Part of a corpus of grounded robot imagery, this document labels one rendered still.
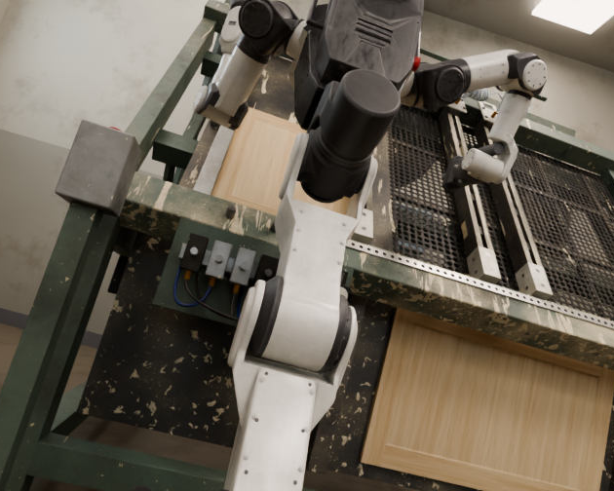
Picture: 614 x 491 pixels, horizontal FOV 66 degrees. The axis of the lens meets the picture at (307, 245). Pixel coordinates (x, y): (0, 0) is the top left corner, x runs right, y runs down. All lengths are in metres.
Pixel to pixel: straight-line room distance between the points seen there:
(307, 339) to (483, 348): 1.11
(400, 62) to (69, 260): 0.83
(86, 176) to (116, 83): 3.81
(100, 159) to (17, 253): 3.62
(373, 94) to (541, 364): 1.34
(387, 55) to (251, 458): 0.80
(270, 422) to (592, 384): 1.50
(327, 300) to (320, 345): 0.08
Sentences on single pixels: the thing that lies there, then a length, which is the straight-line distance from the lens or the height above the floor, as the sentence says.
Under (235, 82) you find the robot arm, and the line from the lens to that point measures 1.28.
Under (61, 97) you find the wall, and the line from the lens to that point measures 5.01.
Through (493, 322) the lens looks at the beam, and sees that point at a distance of 1.57.
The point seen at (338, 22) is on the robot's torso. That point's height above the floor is 1.23.
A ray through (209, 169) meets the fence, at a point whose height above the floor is 1.00.
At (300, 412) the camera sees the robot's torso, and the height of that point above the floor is 0.48.
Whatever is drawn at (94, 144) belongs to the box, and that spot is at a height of 0.88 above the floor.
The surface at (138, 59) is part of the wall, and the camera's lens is 5.00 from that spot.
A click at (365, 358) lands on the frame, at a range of 1.64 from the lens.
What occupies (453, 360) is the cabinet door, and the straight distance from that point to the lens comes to 1.75.
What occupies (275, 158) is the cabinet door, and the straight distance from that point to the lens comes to 1.64.
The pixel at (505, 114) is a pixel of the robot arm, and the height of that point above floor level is 1.33.
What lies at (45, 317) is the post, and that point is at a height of 0.49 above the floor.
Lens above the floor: 0.61
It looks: 10 degrees up
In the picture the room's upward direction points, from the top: 15 degrees clockwise
